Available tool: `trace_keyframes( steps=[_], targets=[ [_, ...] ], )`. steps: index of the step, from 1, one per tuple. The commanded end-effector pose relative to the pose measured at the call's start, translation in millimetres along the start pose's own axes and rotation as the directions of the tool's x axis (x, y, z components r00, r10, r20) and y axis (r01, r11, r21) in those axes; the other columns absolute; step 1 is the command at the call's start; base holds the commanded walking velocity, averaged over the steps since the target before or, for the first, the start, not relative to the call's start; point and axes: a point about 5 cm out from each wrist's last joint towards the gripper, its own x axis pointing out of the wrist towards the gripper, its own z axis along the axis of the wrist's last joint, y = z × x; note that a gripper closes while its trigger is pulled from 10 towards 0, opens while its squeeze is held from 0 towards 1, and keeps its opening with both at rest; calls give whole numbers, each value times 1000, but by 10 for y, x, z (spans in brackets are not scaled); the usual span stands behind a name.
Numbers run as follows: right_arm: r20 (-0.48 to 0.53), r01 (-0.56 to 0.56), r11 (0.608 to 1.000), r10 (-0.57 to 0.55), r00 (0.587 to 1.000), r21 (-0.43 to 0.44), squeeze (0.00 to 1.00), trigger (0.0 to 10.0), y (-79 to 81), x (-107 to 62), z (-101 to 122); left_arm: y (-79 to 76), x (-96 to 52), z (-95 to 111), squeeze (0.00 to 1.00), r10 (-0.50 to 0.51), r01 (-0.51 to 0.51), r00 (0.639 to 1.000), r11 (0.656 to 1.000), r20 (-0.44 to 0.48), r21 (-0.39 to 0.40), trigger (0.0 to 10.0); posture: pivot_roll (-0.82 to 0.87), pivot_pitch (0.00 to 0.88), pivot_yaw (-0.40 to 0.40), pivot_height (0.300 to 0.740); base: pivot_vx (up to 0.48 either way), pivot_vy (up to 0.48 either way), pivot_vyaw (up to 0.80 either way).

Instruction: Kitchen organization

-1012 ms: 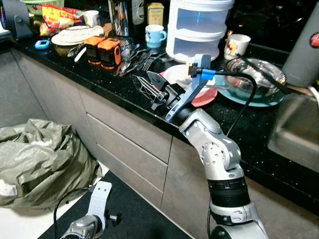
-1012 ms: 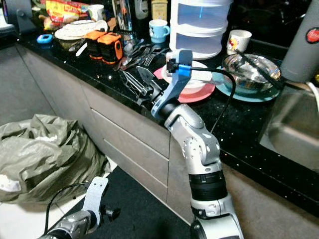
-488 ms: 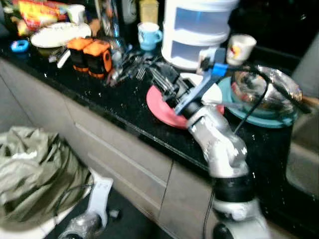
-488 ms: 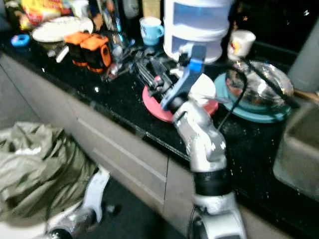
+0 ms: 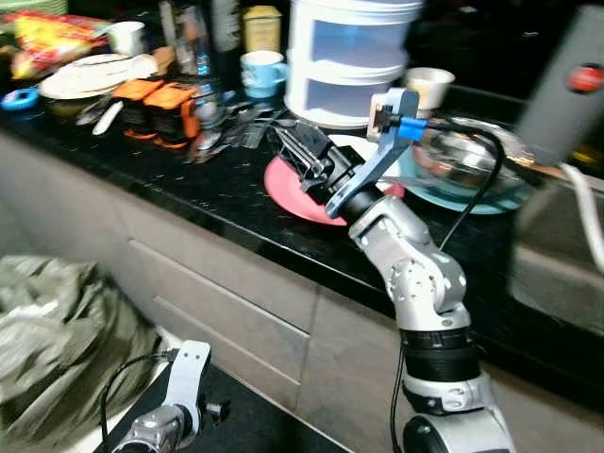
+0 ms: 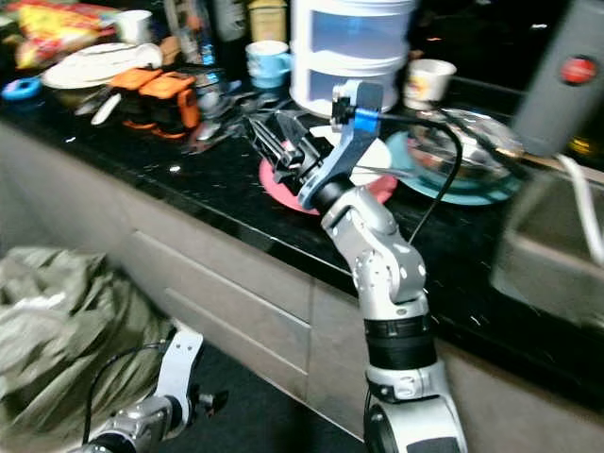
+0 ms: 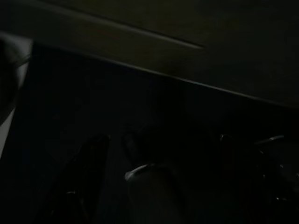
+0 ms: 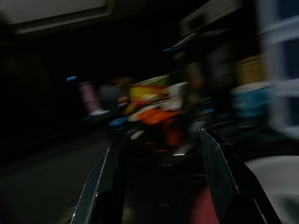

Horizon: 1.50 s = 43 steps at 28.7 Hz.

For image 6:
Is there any pink plate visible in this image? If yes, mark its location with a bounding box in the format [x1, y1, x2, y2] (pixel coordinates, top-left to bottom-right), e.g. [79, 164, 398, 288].
[260, 156, 397, 216]

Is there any teal plate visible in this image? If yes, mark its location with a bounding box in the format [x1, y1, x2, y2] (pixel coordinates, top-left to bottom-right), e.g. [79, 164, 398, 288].
[387, 132, 525, 207]

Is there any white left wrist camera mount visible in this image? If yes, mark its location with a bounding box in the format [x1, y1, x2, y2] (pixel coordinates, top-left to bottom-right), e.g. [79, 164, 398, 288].
[151, 330, 206, 421]

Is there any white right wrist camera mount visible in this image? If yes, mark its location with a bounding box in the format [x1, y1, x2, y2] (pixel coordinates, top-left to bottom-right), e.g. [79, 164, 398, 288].
[297, 80, 385, 210]

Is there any white hose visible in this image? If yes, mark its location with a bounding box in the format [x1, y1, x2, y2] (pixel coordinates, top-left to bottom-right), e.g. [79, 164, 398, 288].
[555, 153, 604, 265]

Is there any steel sink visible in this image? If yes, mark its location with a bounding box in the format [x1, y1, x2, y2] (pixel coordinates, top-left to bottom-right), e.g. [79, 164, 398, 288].
[491, 165, 604, 327]

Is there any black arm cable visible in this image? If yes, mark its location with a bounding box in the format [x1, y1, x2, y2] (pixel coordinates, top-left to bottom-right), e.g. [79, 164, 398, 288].
[349, 106, 463, 244]
[83, 342, 171, 445]

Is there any blue mug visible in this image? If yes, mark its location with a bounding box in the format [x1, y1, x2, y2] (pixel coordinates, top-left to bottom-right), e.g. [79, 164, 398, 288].
[245, 40, 294, 91]

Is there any white bowl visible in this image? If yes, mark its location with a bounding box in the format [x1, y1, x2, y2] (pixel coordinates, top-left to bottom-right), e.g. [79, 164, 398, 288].
[307, 126, 394, 185]

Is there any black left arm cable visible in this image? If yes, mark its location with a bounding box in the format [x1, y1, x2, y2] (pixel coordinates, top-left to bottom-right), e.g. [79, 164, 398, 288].
[83, 342, 171, 445]

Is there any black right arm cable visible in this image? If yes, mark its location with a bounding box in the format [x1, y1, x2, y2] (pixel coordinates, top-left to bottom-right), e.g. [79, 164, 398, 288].
[349, 106, 463, 244]

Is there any steel bowl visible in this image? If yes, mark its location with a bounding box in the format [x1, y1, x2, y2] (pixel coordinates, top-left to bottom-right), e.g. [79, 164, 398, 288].
[404, 109, 525, 185]

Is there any red yellow snack bag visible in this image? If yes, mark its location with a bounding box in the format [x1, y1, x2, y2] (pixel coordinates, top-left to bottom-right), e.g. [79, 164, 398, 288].
[9, 0, 119, 67]

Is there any orange black box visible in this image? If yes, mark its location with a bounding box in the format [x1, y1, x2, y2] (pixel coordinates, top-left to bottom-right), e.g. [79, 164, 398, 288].
[109, 66, 163, 128]
[139, 73, 202, 141]

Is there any white stacked food container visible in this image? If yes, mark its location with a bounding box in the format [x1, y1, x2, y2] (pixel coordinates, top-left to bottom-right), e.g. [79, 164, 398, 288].
[288, 0, 418, 119]

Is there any grey thermos flask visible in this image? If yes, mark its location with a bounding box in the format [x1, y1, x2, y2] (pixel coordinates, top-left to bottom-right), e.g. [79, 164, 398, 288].
[510, 0, 604, 157]

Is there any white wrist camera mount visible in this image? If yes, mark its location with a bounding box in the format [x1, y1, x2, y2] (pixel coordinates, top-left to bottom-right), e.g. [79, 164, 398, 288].
[297, 80, 385, 210]
[151, 330, 206, 421]

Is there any clear glass tumbler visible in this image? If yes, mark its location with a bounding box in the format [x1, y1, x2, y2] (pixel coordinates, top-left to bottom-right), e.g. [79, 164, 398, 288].
[165, 0, 216, 65]

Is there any grey kitchen cabinet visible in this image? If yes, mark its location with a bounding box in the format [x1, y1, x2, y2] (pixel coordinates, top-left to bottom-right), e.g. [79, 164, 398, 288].
[0, 142, 604, 453]

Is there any white printed cup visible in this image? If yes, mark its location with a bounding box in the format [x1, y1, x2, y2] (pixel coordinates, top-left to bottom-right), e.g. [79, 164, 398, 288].
[401, 59, 457, 112]

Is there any green garbage bag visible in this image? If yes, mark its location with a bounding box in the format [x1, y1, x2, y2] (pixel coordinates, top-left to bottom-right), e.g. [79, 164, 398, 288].
[0, 247, 176, 452]

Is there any black floor mat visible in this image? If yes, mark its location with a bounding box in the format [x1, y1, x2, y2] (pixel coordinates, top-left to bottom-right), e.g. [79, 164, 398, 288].
[160, 344, 369, 453]

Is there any plain white cup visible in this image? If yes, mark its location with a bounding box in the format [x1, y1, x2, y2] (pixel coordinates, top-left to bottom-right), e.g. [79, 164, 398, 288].
[113, 9, 155, 45]

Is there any yellow tin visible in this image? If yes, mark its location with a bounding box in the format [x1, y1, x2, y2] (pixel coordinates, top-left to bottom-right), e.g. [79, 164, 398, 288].
[247, 0, 289, 43]

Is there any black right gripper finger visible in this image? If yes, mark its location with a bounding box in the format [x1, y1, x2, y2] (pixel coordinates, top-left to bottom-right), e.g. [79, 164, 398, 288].
[264, 113, 310, 147]
[250, 129, 289, 176]

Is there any white plate stack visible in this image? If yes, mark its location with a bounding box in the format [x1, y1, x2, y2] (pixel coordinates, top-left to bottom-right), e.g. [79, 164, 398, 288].
[41, 42, 163, 91]

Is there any blue tape roll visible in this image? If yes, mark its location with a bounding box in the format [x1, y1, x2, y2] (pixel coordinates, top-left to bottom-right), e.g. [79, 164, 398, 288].
[2, 77, 43, 102]

